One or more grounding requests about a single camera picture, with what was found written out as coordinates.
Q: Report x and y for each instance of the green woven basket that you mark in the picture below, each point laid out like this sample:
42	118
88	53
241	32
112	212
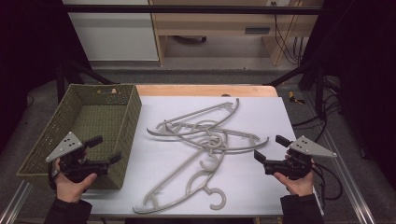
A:
93	118

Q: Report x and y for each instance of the white board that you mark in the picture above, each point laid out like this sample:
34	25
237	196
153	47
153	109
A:
264	118

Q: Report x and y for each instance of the black curtain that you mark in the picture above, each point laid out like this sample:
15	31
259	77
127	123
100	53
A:
28	46
364	62

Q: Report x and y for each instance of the white cabinet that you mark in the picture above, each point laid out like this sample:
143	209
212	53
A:
115	34

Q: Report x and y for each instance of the person's right hand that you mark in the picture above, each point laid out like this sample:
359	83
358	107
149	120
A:
299	186

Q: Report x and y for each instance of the yellow and black tool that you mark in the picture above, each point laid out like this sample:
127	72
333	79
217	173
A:
294	99

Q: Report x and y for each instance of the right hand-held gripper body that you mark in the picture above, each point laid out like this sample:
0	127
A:
311	149

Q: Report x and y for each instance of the light wooden desk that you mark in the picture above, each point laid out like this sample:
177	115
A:
218	23

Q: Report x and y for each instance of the black horizontal frame bar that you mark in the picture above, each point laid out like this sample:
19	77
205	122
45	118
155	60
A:
186	9

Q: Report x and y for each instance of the person's left hand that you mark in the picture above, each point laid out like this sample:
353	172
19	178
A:
71	191

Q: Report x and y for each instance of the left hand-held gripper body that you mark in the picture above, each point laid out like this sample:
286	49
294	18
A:
67	146

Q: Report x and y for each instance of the aluminium rail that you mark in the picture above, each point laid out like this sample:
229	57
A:
351	186
12	203

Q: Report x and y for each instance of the office chair base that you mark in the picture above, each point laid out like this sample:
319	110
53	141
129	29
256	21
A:
190	39

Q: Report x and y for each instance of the black stand leg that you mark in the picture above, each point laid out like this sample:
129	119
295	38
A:
292	74
84	71

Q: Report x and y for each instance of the grey plastic clothes hanger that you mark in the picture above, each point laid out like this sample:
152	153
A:
236	133
174	175
199	114
223	196

